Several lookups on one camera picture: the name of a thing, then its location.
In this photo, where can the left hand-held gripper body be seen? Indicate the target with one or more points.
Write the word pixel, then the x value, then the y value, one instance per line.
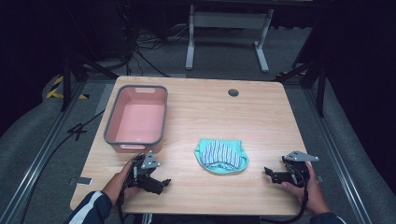
pixel 146 169

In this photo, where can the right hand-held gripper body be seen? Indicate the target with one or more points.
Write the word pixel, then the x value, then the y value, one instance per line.
pixel 297 169

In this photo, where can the teal striped underwear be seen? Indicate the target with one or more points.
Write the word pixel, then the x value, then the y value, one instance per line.
pixel 221 156

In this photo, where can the pink basin with grey rim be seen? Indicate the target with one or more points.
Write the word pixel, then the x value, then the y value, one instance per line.
pixel 138 119

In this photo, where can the person's right hand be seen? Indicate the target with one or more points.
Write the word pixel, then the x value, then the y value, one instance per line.
pixel 311 193

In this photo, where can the person's left hand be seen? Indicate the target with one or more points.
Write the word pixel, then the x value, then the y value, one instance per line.
pixel 116 186

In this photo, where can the black tripod stand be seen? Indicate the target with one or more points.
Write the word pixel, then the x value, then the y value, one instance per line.
pixel 77 70
pixel 314 74

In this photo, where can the yellow black hazard tape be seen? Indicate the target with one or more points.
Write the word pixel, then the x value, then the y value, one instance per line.
pixel 56 90

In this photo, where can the aluminium floor rail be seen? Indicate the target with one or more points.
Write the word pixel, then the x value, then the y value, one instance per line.
pixel 337 155
pixel 37 161

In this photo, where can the white metal desk frame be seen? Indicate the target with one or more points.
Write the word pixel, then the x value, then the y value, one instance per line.
pixel 229 21

